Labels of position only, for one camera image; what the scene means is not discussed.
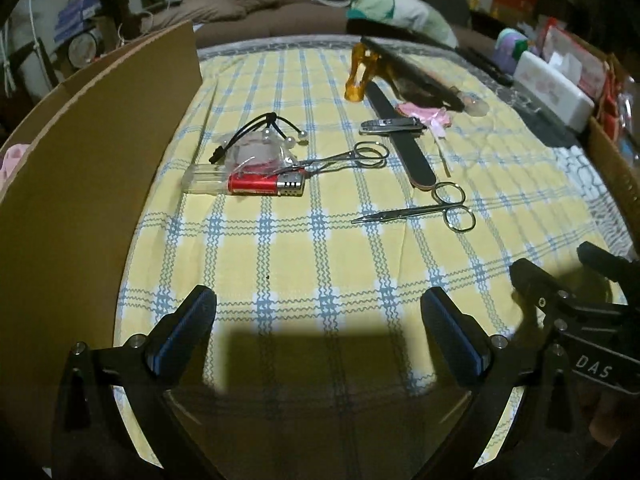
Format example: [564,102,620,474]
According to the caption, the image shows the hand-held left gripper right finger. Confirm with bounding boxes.
[420,288,593,480]

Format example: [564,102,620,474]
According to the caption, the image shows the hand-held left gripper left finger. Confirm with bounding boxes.
[50,285,217,480]

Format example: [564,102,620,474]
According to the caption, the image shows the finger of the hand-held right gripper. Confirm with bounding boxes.
[577,241,640,281]
[510,257,571,311]

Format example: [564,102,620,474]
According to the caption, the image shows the large cardboard box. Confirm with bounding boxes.
[0,20,203,461]

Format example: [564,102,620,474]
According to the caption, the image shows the open cardboard carton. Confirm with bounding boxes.
[587,35,640,196]

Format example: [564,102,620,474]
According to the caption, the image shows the small silver scissors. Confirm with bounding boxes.
[350,181,477,232]
[272,141,390,177]

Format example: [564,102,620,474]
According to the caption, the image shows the clear plastic tube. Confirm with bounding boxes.
[181,164,231,195]

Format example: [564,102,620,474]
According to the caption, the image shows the yellow plaid tablecloth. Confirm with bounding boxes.
[112,47,631,466]

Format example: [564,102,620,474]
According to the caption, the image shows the thin wooden stick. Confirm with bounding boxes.
[435,132,452,178]

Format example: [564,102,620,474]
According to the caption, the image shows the red lighter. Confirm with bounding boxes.
[227,170,306,198]

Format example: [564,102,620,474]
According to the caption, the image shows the white rectangular box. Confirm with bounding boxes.
[514,50,596,133]

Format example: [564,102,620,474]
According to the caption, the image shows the black nail file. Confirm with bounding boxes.
[367,81,437,189]

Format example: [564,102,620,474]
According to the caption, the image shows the clear plastic cap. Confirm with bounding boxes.
[460,92,491,117]

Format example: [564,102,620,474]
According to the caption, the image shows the clear plastic bag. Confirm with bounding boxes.
[212,132,301,176]

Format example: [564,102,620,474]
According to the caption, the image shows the pink bow hair clip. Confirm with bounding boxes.
[395,101,453,136]

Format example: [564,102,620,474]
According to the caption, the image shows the silver nail clipper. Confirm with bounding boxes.
[359,116,427,136]

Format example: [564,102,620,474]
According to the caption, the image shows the purple container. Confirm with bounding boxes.
[496,27,531,58]

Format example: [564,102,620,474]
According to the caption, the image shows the pink cloth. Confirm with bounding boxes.
[0,143,31,191]

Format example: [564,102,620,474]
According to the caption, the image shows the amber hair clip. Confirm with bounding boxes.
[344,42,383,102]

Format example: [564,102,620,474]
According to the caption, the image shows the black cushion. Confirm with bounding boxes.
[410,0,471,23]

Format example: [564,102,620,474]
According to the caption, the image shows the round tin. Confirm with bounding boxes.
[67,27,103,66]

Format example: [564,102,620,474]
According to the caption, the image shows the floral pillow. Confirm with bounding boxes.
[312,0,458,48]

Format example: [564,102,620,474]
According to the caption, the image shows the brown pillow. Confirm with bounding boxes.
[150,0,281,28]

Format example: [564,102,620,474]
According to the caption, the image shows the brown sofa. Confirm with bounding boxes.
[150,0,501,51]

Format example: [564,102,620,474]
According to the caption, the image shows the black pearl hair ties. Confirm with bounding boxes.
[210,111,308,163]

